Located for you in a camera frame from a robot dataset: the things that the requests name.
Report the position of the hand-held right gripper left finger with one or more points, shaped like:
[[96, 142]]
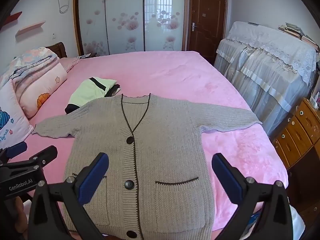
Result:
[[93, 177]]

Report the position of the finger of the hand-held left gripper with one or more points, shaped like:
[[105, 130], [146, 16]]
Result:
[[16, 149], [45, 156]]

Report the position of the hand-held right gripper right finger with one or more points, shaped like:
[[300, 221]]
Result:
[[227, 180]]

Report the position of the grey knit cardigan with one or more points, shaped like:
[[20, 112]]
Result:
[[162, 142]]

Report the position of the person's left hand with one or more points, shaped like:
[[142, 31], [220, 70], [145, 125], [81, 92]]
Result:
[[21, 212]]

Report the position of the white pillow with bag print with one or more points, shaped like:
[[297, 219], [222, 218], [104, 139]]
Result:
[[12, 120]]

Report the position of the blue plastic basin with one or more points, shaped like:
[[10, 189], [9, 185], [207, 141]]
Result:
[[253, 222]]

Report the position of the pink pillow with orange print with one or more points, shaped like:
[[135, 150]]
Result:
[[42, 80]]

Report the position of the green and black folded garment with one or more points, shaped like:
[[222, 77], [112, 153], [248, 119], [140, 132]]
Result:
[[87, 92]]

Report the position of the wooden drawer cabinet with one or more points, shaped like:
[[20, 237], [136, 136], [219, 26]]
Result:
[[300, 130]]

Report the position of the dark wooden headboard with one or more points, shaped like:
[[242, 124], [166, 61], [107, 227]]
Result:
[[58, 48]]

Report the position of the pink plush bed blanket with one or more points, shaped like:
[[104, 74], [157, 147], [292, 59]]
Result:
[[175, 80]]

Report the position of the brown wooden door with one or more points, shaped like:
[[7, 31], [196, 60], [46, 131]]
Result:
[[207, 30]]

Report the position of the stack of books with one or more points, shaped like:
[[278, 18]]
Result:
[[292, 30]]

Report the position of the pink wall shelf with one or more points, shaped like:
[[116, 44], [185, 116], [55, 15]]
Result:
[[30, 28]]

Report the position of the red wall shelf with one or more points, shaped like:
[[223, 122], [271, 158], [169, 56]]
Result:
[[13, 17]]

